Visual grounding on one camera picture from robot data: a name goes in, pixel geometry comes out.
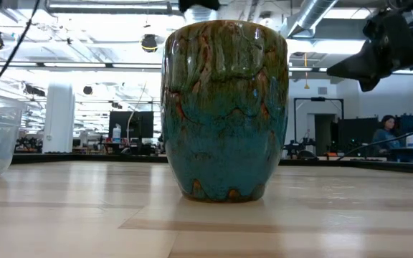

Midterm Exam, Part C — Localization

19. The black background monitor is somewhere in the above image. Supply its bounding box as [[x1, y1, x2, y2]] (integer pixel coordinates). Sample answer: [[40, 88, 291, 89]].
[[337, 117, 379, 158]]

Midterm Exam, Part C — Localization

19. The silver spiral ventilation duct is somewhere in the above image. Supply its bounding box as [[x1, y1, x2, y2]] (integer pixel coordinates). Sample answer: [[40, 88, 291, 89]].
[[287, 0, 338, 39]]

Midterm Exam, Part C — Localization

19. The grey ribbed ceiling duct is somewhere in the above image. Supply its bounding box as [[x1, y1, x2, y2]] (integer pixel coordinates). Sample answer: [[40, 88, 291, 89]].
[[184, 9, 224, 22]]

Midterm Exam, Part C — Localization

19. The white room pillar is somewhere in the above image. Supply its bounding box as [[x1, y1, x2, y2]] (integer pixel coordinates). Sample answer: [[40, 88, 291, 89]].
[[42, 80, 76, 154]]

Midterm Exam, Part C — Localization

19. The black background gantry frame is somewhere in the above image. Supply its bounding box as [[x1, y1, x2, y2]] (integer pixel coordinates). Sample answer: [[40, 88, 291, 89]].
[[293, 96, 345, 144]]

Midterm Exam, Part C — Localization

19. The black ceiling fixture yellow ring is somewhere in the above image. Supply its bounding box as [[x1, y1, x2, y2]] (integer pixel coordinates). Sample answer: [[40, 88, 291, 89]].
[[141, 33, 159, 54]]

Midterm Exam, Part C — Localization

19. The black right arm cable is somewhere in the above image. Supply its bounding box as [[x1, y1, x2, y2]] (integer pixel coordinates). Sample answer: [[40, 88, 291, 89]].
[[336, 123, 413, 161]]

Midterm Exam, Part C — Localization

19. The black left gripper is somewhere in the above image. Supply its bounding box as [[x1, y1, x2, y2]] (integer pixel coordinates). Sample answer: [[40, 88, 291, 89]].
[[179, 0, 222, 11]]

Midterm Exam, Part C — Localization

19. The long ceiling light rail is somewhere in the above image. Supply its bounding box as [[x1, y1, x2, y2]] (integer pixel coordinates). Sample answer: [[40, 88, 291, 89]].
[[287, 66, 413, 75], [0, 61, 164, 70]]

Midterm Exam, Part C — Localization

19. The long black left arm cable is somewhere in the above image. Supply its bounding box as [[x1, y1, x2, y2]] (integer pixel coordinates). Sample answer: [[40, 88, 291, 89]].
[[0, 0, 42, 93]]

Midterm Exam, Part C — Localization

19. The person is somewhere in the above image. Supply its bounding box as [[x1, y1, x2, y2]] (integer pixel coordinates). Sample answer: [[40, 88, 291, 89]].
[[372, 114, 402, 151]]

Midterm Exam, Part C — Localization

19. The black aluminium table frame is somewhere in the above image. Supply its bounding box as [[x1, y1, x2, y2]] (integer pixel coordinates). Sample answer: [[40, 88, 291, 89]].
[[11, 151, 413, 176]]

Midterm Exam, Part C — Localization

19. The teal green glazed ceramic vase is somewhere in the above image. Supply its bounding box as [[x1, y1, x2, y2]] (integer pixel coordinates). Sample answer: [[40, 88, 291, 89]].
[[160, 19, 289, 204]]

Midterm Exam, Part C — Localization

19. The orange hanging cord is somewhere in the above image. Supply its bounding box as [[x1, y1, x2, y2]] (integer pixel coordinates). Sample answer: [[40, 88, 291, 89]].
[[302, 52, 310, 90]]

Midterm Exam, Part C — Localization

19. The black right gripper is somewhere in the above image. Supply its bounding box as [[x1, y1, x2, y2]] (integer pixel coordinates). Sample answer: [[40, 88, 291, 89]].
[[327, 9, 413, 80]]

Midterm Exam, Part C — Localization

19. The black computer monitor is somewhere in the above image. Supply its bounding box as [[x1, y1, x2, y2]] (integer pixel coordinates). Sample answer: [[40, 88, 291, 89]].
[[108, 110, 155, 139]]

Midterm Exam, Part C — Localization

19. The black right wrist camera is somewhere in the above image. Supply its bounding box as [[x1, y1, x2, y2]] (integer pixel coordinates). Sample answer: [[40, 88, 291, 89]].
[[357, 75, 382, 93]]

